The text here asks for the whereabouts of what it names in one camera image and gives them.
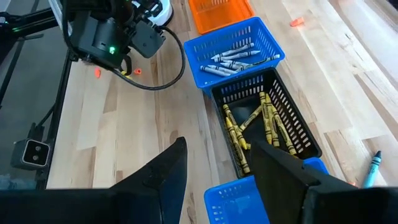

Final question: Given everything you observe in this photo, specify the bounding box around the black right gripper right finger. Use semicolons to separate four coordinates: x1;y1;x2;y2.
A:
250;139;323;224

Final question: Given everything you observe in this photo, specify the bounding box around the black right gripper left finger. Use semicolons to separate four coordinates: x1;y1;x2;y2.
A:
109;136;188;224

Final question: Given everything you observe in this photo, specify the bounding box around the yellow crayon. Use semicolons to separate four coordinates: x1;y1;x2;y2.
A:
221;103;249;151
265;93;280;148
224;117;251;175
271;107;298;156
259;91;274;146
239;105;263;131

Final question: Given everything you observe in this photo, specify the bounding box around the blue plastic basket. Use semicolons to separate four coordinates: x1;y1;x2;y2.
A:
203;157;330;224
183;16;286;96

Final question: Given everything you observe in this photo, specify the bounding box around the black plastic basket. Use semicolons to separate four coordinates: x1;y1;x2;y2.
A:
208;67;323;180

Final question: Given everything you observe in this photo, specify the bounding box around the orange plastic basket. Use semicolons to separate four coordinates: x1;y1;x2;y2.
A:
188;0;256;35

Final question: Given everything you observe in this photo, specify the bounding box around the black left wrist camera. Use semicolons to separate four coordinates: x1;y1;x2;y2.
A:
129;19;167;59

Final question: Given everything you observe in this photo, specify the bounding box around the silver metal bracket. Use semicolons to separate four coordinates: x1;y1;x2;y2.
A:
48;0;73;35

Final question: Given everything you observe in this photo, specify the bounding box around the black metal table frame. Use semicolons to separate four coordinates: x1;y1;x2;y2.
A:
0;7;78;190

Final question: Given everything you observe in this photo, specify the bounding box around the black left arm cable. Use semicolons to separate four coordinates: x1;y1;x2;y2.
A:
111;26;187;91

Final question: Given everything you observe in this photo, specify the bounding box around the table-level camera box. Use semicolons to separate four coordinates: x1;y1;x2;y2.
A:
10;138;52;171

